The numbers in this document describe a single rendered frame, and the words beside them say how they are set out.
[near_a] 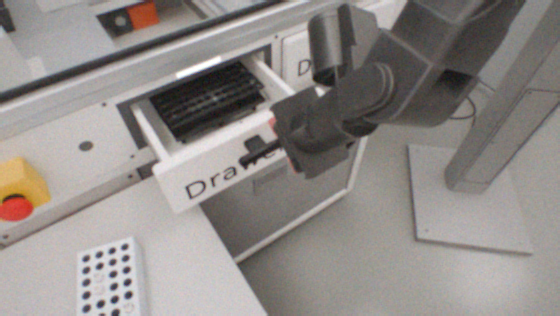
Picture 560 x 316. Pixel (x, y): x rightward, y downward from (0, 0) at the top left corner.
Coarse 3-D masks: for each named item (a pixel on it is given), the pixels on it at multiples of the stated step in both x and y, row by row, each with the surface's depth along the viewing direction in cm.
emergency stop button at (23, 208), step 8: (8, 200) 46; (16, 200) 46; (24, 200) 47; (0, 208) 45; (8, 208) 45; (16, 208) 46; (24, 208) 47; (32, 208) 48; (0, 216) 46; (8, 216) 46; (16, 216) 47; (24, 216) 48
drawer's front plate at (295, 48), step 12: (384, 0) 73; (372, 12) 71; (384, 12) 73; (384, 24) 76; (300, 36) 64; (288, 48) 64; (300, 48) 66; (288, 60) 66; (300, 60) 68; (288, 72) 68; (300, 72) 70; (288, 84) 71
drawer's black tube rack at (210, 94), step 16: (192, 80) 61; (208, 80) 61; (224, 80) 61; (240, 80) 61; (256, 80) 61; (160, 96) 58; (176, 96) 59; (192, 96) 58; (208, 96) 58; (256, 96) 63; (160, 112) 56; (176, 112) 60; (224, 112) 60; (240, 112) 61; (176, 128) 57; (192, 128) 58
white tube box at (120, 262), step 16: (128, 240) 53; (80, 256) 51; (96, 256) 52; (112, 256) 51; (128, 256) 52; (80, 272) 50; (112, 272) 50; (128, 272) 52; (80, 288) 48; (112, 288) 49; (128, 288) 48; (144, 288) 51; (80, 304) 47; (96, 304) 47; (112, 304) 47; (144, 304) 49
